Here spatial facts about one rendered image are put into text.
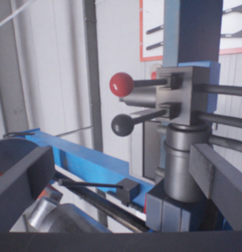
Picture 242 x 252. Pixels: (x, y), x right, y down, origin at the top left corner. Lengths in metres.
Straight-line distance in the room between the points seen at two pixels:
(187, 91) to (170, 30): 0.21
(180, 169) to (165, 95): 0.17
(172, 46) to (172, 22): 0.06
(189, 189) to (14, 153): 1.19
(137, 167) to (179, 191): 0.24
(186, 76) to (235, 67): 1.96
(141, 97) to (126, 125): 0.36
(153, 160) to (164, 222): 0.20
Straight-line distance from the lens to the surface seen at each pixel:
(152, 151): 0.62
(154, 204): 0.51
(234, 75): 2.34
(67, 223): 0.82
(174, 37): 0.54
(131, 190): 0.97
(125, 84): 0.25
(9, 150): 1.41
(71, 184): 0.74
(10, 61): 6.53
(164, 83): 0.36
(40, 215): 0.99
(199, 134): 0.41
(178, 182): 0.46
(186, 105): 0.40
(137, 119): 0.29
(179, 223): 0.50
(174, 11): 0.55
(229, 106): 2.35
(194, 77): 0.39
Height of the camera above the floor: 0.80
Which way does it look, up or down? 40 degrees up
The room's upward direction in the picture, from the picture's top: 79 degrees counter-clockwise
